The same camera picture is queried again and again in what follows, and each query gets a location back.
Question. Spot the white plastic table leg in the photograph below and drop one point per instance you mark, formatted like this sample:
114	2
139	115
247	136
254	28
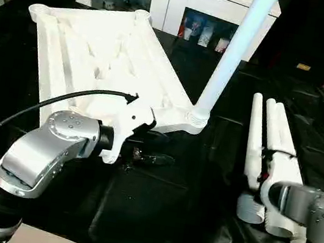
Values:
273	120
255	136
288	138
235	47

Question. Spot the white plastic table top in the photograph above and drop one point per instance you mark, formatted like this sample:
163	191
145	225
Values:
99	47

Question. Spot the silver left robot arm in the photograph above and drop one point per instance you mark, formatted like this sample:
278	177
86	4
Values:
50	147

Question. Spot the small yellow label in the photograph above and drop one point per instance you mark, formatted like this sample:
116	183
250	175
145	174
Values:
303	66

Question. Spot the red item in cabinet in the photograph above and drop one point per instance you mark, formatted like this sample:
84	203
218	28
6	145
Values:
182	27

